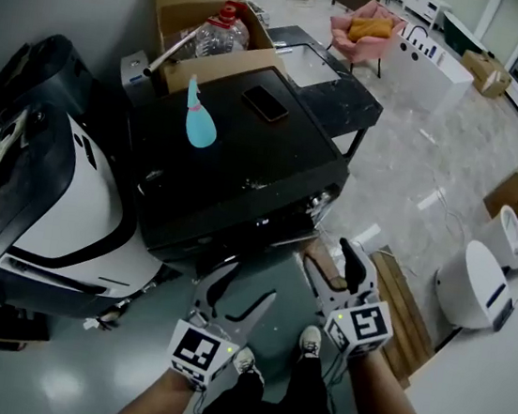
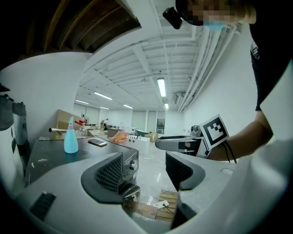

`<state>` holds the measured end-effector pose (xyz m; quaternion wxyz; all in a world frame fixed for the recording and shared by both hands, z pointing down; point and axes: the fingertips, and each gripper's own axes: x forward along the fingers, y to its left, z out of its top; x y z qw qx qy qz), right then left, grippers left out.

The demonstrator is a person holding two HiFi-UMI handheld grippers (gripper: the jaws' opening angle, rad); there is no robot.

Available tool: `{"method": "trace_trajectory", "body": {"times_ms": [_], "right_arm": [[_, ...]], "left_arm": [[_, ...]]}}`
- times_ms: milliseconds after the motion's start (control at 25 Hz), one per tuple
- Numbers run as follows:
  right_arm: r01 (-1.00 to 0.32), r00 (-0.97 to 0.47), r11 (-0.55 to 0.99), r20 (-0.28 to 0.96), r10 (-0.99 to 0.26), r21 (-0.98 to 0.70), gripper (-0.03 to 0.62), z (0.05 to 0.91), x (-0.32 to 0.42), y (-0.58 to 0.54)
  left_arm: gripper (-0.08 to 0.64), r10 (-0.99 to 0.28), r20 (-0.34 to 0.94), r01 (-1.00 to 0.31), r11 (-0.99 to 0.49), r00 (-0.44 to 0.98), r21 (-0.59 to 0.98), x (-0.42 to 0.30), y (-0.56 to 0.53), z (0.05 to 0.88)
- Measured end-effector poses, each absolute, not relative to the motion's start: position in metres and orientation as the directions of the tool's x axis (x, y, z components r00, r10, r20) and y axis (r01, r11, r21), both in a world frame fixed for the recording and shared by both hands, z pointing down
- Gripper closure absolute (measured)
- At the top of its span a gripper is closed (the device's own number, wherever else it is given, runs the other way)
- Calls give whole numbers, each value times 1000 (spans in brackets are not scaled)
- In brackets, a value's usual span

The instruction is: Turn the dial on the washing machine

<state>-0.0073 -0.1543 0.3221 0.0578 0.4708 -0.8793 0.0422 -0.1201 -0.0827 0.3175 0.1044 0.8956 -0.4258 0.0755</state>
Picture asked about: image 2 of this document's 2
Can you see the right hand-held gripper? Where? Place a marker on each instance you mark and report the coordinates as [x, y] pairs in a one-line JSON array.
[[215, 132]]

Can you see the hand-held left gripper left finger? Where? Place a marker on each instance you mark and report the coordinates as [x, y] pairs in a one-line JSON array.
[[68, 196]]

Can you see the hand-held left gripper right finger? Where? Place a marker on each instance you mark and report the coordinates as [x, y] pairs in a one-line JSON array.
[[210, 182]]

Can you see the black cabinet appliance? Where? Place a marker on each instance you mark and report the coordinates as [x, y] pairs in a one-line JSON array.
[[57, 160]]

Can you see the person's right forearm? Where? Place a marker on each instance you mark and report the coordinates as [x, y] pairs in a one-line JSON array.
[[247, 141]]

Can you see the white and black robot machine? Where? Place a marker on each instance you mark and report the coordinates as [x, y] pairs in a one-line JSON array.
[[13, 160]]

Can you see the white window blind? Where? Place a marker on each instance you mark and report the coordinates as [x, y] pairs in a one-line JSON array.
[[161, 114], [139, 121], [151, 121]]

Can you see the dark green bathtub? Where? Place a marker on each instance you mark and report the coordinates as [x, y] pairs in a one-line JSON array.
[[142, 133]]

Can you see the wooden pallet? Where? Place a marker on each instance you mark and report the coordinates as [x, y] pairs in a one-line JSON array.
[[169, 196]]

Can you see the ceiling air conditioner unit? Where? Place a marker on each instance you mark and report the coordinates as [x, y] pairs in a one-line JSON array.
[[179, 98]]

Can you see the white power strip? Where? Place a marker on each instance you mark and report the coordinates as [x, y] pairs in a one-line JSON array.
[[160, 204]]

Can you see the blue spray bottle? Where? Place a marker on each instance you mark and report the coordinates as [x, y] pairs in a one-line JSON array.
[[71, 141]]

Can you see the brown desk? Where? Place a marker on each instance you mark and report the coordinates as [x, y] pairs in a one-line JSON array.
[[114, 132]]

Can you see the black smartphone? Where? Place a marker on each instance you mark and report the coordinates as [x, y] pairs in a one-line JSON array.
[[97, 142]]

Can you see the metal tube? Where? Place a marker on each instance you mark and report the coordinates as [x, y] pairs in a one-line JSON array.
[[58, 130]]

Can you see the clear plastic bottle red cap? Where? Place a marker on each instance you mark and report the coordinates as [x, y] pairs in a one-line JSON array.
[[81, 130]]

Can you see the large open cardboard box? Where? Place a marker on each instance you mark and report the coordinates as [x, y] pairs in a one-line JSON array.
[[61, 118]]

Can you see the white ceiling pipes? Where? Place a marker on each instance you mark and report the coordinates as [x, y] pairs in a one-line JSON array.
[[201, 73]]

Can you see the blue face mask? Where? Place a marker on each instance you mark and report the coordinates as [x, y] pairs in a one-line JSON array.
[[215, 27]]

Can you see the person's black shirt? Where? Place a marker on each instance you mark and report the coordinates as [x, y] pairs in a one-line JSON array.
[[272, 45]]

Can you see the person's head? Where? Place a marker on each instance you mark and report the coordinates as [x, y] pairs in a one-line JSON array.
[[242, 11]]

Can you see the black head camera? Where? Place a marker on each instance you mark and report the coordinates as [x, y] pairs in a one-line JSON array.
[[172, 17]]

